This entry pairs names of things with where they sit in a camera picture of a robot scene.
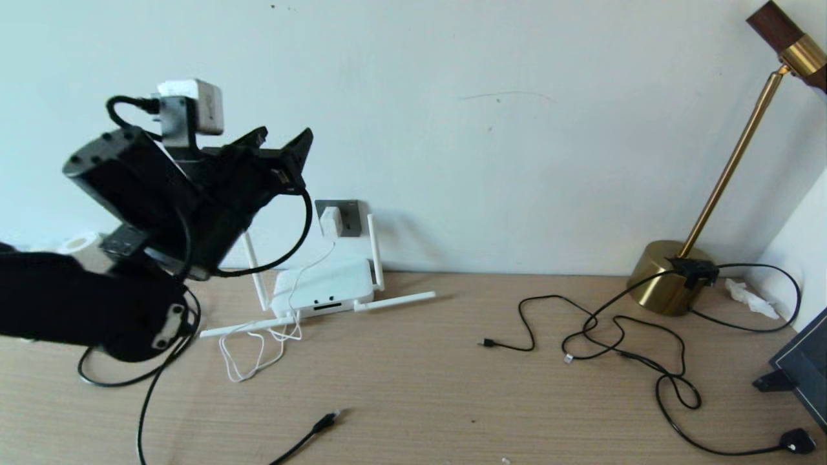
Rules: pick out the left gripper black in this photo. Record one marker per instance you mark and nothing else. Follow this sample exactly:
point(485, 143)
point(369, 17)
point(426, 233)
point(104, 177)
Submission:
point(232, 187)

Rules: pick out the white power adapter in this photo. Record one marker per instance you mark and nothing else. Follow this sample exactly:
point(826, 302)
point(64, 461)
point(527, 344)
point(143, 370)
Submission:
point(331, 221)

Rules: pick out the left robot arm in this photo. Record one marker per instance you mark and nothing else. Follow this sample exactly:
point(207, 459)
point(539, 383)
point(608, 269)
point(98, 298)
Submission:
point(77, 303)

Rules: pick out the white router with antennas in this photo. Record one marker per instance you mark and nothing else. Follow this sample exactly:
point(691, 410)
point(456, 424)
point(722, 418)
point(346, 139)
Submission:
point(323, 287)

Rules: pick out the white toilet paper roll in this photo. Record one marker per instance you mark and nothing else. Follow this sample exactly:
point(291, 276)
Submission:
point(79, 243)

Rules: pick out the brass desk lamp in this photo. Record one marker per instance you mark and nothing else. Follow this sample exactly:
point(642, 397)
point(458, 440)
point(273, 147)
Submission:
point(659, 284)

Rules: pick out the black clip on lamp base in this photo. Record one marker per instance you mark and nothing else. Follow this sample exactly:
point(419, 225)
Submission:
point(694, 268)

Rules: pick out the crumpled white tissue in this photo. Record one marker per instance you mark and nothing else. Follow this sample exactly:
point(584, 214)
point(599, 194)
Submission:
point(749, 298)

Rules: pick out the black clip stand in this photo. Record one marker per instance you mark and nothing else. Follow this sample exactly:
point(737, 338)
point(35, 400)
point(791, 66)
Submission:
point(772, 382)

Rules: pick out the dark metal camera bracket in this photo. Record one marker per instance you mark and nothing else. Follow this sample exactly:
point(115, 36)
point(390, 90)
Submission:
point(177, 129)

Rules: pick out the grey wall socket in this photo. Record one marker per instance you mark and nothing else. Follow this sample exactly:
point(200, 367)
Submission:
point(351, 218)

